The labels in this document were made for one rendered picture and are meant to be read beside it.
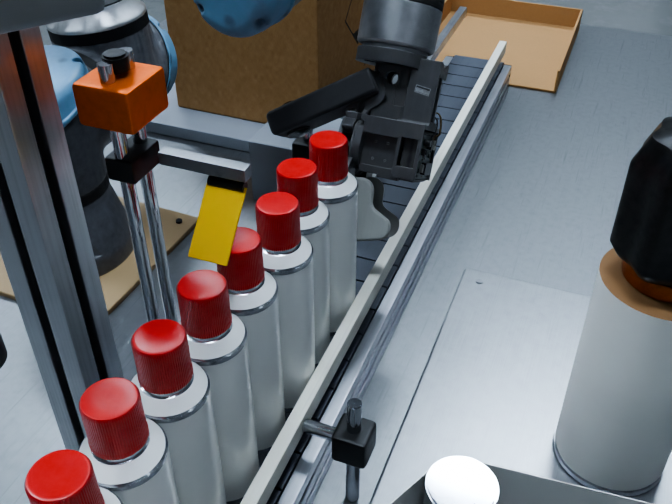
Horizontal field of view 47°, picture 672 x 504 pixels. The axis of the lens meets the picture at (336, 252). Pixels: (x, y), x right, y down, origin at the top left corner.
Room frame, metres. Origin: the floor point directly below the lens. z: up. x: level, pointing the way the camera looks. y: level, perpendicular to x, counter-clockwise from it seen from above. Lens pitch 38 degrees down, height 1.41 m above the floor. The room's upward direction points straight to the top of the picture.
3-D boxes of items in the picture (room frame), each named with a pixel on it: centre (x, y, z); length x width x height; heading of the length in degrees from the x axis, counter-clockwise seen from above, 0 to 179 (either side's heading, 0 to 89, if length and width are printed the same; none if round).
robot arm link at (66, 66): (0.76, 0.32, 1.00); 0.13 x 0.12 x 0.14; 159
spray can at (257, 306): (0.43, 0.07, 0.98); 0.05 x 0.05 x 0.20
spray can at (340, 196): (0.58, 0.01, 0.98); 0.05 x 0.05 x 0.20
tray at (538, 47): (1.37, -0.30, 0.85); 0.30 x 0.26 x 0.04; 159
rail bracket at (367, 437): (0.41, -0.02, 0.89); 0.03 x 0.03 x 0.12; 69
